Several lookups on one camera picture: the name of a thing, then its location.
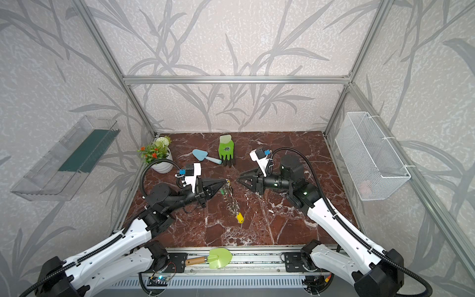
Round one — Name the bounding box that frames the round metal key organizer ring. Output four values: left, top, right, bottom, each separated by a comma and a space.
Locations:
225, 181, 240, 218

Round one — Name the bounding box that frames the yellow tagged key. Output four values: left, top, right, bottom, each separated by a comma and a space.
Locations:
236, 213, 244, 224

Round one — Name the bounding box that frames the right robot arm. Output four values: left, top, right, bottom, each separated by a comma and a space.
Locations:
237, 147, 433, 297

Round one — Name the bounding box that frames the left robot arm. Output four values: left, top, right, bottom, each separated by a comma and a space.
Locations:
21, 158, 227, 297

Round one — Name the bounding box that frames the light blue trowel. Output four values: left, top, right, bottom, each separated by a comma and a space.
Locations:
192, 149, 222, 165

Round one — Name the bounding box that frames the green work glove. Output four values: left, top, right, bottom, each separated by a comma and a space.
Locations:
218, 134, 235, 167

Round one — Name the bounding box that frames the potted flower plant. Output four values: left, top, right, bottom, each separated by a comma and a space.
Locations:
138, 136, 173, 174

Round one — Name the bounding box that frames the left circuit board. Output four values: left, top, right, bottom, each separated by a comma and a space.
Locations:
145, 274, 174, 288

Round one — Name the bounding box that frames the right wiring bundle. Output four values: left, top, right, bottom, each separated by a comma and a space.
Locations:
302, 272, 335, 296

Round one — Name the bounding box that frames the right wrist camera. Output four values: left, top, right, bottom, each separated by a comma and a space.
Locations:
249, 148, 272, 177

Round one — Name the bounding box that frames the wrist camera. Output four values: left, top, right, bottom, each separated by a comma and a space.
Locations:
176, 163, 202, 193
249, 148, 272, 177

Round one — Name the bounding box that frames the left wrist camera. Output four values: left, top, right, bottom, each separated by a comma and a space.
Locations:
176, 163, 202, 193

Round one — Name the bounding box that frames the green shovel wooden handle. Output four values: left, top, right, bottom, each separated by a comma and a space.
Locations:
185, 247, 233, 269

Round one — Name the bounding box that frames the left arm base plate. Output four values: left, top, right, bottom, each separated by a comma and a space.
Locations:
153, 252, 188, 273

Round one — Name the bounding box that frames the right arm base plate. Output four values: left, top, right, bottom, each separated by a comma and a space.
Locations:
281, 252, 329, 274

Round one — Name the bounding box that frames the white wire basket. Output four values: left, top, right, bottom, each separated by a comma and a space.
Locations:
335, 111, 411, 201

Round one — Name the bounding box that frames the clear acrylic wall shelf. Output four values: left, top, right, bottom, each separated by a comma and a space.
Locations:
11, 116, 120, 202

